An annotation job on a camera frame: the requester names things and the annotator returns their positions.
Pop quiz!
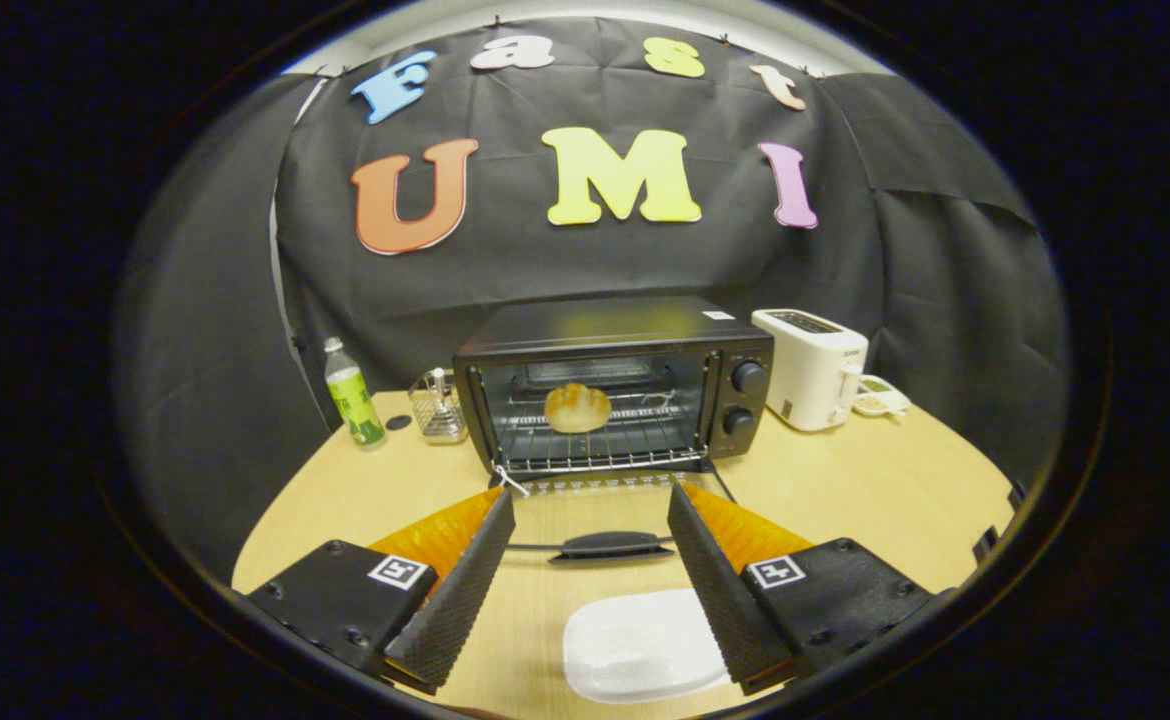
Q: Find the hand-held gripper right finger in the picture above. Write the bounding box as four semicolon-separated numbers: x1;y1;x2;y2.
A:
667;481;936;696

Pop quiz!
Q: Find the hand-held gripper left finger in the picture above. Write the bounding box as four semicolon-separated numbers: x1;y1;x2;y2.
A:
245;488;516;696

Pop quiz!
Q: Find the golden bread roll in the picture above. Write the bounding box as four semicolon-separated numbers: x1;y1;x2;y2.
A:
544;383;613;434

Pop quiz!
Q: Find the black toaster oven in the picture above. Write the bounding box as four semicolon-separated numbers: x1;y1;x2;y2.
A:
452;295;776;564

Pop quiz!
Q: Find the white slot toaster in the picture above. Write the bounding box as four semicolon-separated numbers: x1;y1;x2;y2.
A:
751;308;870;433

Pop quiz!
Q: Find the white rectangular plate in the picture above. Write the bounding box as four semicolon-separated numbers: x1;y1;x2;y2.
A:
562;588;736;704

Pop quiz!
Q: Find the green label plastic bottle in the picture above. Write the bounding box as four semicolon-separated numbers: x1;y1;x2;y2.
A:
323;337;387;448

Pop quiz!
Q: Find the metal wire basket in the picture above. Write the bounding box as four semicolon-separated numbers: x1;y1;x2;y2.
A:
408;368;469;445

